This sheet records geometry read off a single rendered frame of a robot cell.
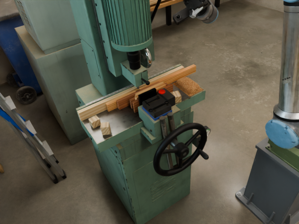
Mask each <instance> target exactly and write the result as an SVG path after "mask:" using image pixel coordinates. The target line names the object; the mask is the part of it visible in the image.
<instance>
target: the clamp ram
mask: <svg viewBox="0 0 299 224"><path fill-rule="evenodd" d="M156 95H157V91H156V88H153V89H151V90H148V91H146V92H144V93H142V94H140V95H138V99H139V105H140V106H141V105H142V102H143V101H145V100H147V99H149V98H151V97H153V96H156Z"/></svg>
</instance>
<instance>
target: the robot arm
mask: <svg viewBox="0 0 299 224"><path fill-rule="evenodd" d="M184 4H185V6H186V8H184V9H183V10H181V11H179V12H177V13H175V14H174V15H173V20H174V22H175V23H176V25H179V24H180V23H182V22H184V21H186V20H187V19H189V18H193V19H195V18H198V19H199V20H201V21H202V22H203V23H206V24H211V23H213V22H214V21H216V19H217V17H218V9H217V8H216V7H215V6H214V5H213V3H212V2H211V0H184ZM283 5H284V14H283V36H282V53H281V69H280V84H279V103H277V104H276V105H275V106H274V108H273V118H272V119H271V120H269V121H268V122H267V123H266V125H265V131H266V134H267V136H268V138H269V139H270V140H271V141H272V142H273V143H274V144H275V145H277V146H279V147H281V148H285V149H286V148H287V149H290V148H293V147H295V148H297V149H299V0H283Z"/></svg>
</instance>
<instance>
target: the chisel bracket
mask: <svg viewBox="0 0 299 224"><path fill-rule="evenodd" d="M120 64H121V71H122V75H123V76H124V77H125V78H126V79H128V80H129V81H130V82H131V83H132V84H133V85H134V86H135V87H138V86H141V85H143V84H145V82H144V81H142V80H141V78H143V79H145V80H146V81H149V80H148V71H147V69H146V68H145V67H143V66H142V65H141V67H140V68H139V69H137V70H132V69H130V66H129V61H128V60H126V61H123V62H121V63H120Z"/></svg>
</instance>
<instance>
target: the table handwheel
mask: <svg viewBox="0 0 299 224"><path fill-rule="evenodd" d="M191 129H197V130H198V131H197V132H196V133H195V134H194V135H193V136H192V137H191V138H190V139H189V140H188V141H187V142H186V143H185V144H184V143H183V142H181V143H179V142H178V141H177V140H176V139H175V138H176V137H177V136H178V135H180V134H182V133H183V132H185V131H188V130H191ZM199 134H201V139H200V142H199V145H198V147H197V149H196V150H195V152H194V153H193V154H192V156H191V157H190V158H189V159H188V160H187V161H185V162H184V163H182V159H183V158H185V157H186V156H187V155H188V153H189V148H188V146H189V145H190V144H191V143H192V141H193V140H194V139H195V138H196V137H197V136H198V135H199ZM206 140H207V132H206V129H205V127H204V126H203V125H201V124H199V123H187V124H184V125H182V126H180V127H178V128H177V129H175V130H173V131H172V132H171V133H170V134H169V135H168V136H167V137H166V138H165V139H164V140H163V141H162V142H161V144H160V145H159V147H158V148H157V150H156V153H155V155H154V160H153V166H154V170H155V172H156V173H157V174H159V175H161V176H172V175H175V174H178V173H180V172H181V171H183V170H185V169H186V168H187V167H189V166H190V165H191V164H192V163H193V162H194V161H195V160H196V159H197V158H198V156H199V155H200V154H199V152H198V150H199V149H201V150H203V149H204V146H205V144H206ZM169 144H170V145H171V146H172V147H173V149H169V150H165V149H166V147H167V146H168V145H169ZM167 153H175V154H176V155H177V157H178V158H179V166H178V167H176V168H173V169H171V170H163V169H162V168H161V167H160V159H161V156H162V154H167Z"/></svg>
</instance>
